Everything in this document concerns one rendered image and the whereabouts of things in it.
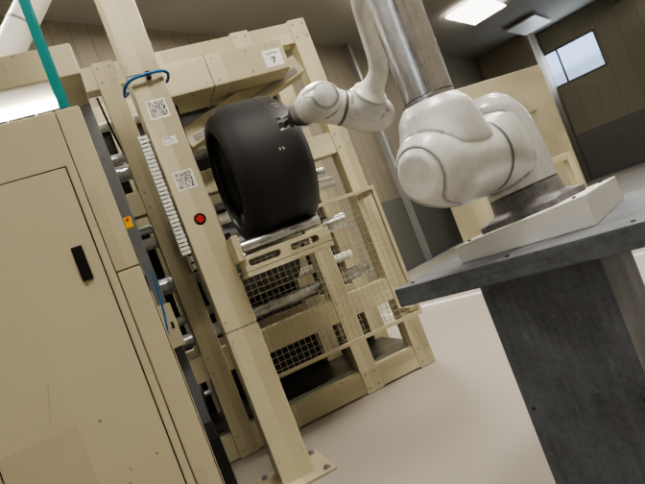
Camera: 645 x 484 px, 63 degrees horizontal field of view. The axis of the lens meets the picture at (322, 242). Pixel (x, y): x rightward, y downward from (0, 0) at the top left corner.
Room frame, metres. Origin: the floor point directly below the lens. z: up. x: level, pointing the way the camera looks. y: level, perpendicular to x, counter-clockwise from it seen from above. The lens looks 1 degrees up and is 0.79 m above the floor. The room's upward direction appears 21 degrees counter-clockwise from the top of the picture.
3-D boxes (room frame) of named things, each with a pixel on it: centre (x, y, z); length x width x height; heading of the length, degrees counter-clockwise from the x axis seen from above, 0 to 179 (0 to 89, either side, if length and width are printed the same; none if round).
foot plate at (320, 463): (2.06, 0.42, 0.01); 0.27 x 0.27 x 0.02; 19
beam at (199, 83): (2.49, 0.17, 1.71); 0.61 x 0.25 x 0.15; 109
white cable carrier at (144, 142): (2.00, 0.49, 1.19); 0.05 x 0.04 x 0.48; 19
